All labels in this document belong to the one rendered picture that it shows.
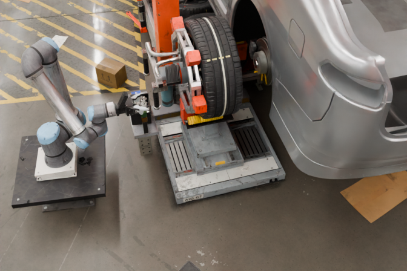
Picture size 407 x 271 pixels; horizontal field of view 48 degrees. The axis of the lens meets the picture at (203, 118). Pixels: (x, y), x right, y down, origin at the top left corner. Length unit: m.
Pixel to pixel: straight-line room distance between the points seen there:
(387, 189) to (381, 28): 1.18
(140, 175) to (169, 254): 0.70
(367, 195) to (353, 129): 1.43
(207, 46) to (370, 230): 1.70
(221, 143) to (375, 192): 1.18
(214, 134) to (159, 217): 0.73
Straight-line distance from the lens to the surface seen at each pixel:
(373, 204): 3.60
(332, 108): 2.20
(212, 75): 2.75
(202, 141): 3.45
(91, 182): 3.21
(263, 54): 3.10
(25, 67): 2.81
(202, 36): 2.82
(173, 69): 2.79
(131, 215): 3.38
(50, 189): 3.26
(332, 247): 3.33
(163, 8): 3.20
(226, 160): 3.44
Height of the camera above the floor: 2.84
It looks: 46 degrees down
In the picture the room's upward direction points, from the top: straight up
